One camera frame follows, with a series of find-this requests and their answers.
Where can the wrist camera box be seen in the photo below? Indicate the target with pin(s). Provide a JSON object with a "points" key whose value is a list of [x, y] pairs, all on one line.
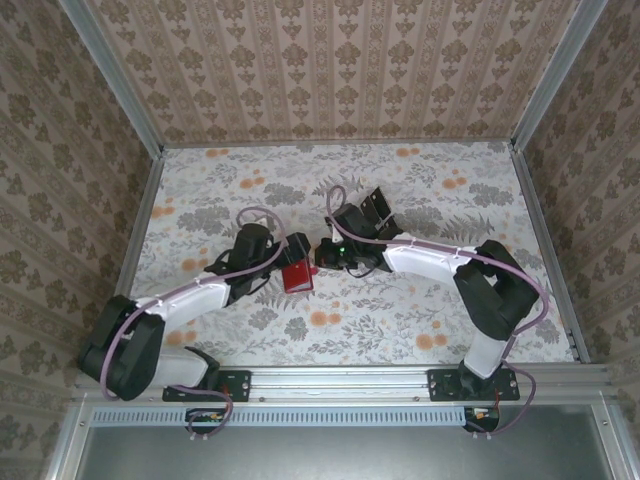
{"points": [[332, 233], [262, 220]]}

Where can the aluminium frame bar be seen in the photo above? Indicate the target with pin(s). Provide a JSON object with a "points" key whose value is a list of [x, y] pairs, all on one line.
{"points": [[612, 440], [65, 440]]}

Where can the aluminium side rail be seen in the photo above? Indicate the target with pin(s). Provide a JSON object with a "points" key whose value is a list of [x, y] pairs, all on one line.
{"points": [[135, 240], [541, 225]]}

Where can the black credit card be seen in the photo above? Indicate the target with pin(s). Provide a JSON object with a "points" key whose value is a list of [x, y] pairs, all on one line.
{"points": [[381, 202], [386, 232], [395, 227], [371, 210]]}

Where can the grey metal panel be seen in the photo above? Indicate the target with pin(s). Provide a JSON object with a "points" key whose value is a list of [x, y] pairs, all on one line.
{"points": [[350, 455]]}

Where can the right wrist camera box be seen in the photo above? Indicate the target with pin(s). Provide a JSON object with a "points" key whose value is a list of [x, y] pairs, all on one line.
{"points": [[332, 233]]}

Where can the red leather card holder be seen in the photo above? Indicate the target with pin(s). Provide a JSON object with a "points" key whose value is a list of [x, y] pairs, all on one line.
{"points": [[296, 277]]}

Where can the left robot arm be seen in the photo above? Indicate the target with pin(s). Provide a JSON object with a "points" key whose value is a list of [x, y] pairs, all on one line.
{"points": [[200, 297]]}

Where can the thin aluminium end rail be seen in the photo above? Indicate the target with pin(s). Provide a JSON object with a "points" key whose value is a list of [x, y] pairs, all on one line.
{"points": [[340, 144]]}

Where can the aluminium mounting rail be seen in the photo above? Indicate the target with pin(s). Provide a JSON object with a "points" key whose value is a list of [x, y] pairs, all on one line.
{"points": [[340, 382]]}

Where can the aluminium corner post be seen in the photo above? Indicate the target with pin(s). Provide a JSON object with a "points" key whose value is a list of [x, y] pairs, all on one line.
{"points": [[556, 75], [114, 75]]}

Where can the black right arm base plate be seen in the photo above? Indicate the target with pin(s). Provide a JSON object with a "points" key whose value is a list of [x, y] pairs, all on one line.
{"points": [[440, 385]]}

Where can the floral tablecloth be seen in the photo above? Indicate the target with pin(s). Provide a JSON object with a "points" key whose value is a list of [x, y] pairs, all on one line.
{"points": [[400, 340]]}

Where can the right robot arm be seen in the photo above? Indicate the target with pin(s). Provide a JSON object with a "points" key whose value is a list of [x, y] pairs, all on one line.
{"points": [[420, 262]]}

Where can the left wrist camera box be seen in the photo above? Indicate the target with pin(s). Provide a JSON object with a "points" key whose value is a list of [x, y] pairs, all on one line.
{"points": [[262, 220]]}

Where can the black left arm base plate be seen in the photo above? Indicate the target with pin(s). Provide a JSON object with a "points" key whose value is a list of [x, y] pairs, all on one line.
{"points": [[240, 385]]}

